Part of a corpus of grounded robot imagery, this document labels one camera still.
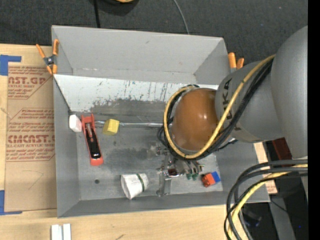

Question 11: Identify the white block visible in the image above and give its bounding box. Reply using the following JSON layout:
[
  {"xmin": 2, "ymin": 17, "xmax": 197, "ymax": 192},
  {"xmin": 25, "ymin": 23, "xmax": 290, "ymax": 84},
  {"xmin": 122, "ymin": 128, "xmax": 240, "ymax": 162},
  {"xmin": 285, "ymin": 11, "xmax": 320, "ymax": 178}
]
[{"xmin": 68, "ymin": 114, "xmax": 83, "ymax": 133}]

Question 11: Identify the grey metal bin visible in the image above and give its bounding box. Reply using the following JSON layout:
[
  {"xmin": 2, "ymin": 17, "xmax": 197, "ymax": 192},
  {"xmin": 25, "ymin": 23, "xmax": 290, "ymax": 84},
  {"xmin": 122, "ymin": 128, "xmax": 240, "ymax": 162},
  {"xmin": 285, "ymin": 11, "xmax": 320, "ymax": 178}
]
[{"xmin": 51, "ymin": 25, "xmax": 271, "ymax": 219}]

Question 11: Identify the orange and blue block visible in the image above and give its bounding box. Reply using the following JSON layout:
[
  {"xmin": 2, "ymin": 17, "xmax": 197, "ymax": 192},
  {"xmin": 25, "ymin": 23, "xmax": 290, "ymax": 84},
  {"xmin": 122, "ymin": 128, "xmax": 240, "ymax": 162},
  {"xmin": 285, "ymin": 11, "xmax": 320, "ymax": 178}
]
[{"xmin": 200, "ymin": 170, "xmax": 222, "ymax": 188}]

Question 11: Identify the yellow block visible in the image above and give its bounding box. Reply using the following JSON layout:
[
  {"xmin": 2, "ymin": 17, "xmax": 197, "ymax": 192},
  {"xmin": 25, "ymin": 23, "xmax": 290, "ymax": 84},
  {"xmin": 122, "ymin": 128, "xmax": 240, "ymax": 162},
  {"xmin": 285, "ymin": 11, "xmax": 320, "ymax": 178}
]
[{"xmin": 102, "ymin": 118, "xmax": 121, "ymax": 137}]

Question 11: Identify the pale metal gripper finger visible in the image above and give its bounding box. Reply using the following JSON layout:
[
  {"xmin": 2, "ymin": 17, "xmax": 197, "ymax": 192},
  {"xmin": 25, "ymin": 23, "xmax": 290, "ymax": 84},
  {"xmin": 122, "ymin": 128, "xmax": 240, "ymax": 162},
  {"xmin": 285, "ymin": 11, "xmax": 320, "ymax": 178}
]
[
  {"xmin": 156, "ymin": 171, "xmax": 173, "ymax": 198},
  {"xmin": 162, "ymin": 154, "xmax": 171, "ymax": 172}
]

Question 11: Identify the orange-red stapler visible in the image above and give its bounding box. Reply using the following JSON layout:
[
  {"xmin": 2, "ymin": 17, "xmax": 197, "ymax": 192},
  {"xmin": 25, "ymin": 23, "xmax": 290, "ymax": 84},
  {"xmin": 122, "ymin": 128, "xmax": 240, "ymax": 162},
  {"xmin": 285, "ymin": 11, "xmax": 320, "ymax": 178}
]
[{"xmin": 80, "ymin": 113, "xmax": 105, "ymax": 167}]

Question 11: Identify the brown cardboard board, red print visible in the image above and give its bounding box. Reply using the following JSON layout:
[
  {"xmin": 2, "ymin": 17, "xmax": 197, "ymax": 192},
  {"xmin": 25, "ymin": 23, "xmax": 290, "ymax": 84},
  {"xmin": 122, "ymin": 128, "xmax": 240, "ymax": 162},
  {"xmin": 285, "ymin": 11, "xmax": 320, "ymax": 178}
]
[{"xmin": 0, "ymin": 43, "xmax": 58, "ymax": 216}]

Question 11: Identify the white paper cup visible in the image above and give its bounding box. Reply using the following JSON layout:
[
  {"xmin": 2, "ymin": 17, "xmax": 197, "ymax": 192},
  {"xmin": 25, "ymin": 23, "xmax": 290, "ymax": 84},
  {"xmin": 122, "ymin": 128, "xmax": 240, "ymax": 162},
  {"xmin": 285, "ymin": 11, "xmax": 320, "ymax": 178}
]
[{"xmin": 120, "ymin": 172, "xmax": 150, "ymax": 201}]

